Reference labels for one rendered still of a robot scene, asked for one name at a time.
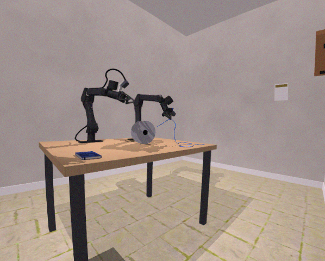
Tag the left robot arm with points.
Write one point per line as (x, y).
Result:
(139, 101)

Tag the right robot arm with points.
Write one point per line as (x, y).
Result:
(92, 126)

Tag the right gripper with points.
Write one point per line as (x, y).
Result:
(122, 96)

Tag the grey disc with black centre hole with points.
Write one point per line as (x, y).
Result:
(143, 132)

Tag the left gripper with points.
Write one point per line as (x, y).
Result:
(167, 112)

